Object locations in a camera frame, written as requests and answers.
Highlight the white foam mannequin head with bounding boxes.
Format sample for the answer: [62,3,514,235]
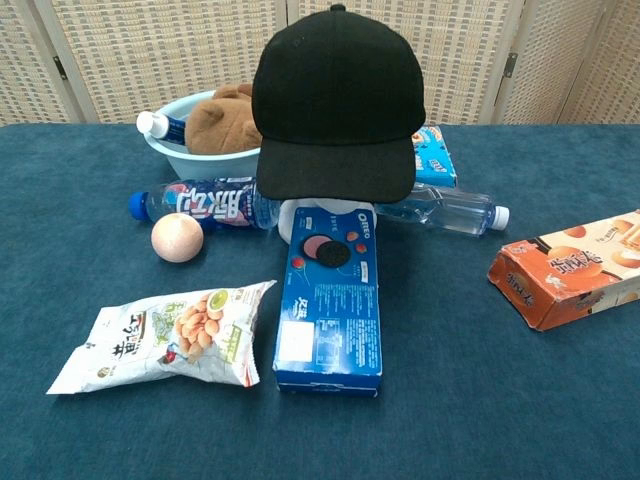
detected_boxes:
[278,197,376,245]

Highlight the white snack bag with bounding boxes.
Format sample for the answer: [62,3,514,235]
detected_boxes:
[46,279,278,396]

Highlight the black baseball cap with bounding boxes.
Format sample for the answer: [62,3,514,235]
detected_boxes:
[251,3,427,204]

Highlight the brown plush toy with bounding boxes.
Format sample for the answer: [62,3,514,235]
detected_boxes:
[185,83,264,155]

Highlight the blue tablecloth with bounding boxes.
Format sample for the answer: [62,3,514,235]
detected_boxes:
[0,122,640,480]

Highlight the blue chocolate chip cookie box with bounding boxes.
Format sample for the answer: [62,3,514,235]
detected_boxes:
[410,124,459,190]

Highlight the orange egg roll box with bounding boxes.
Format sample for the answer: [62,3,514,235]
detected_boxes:
[487,209,640,333]

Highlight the small white-capped blue-label bottle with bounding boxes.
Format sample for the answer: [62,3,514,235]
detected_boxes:
[135,110,189,147]

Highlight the woven folding screen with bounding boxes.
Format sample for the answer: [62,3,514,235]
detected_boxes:
[0,0,640,127]

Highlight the light blue plastic basin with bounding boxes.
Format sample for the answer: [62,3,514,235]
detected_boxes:
[143,89,263,180]

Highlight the pale pink ball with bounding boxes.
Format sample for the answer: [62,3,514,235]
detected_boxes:
[150,212,206,264]

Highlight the blue Oreo cookie box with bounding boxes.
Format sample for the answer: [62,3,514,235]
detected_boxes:
[272,205,385,400]

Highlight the blue-capped sports drink bottle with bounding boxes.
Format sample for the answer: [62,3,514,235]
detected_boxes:
[128,176,281,234]

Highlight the clear water bottle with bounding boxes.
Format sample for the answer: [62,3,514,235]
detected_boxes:
[373,182,512,237]

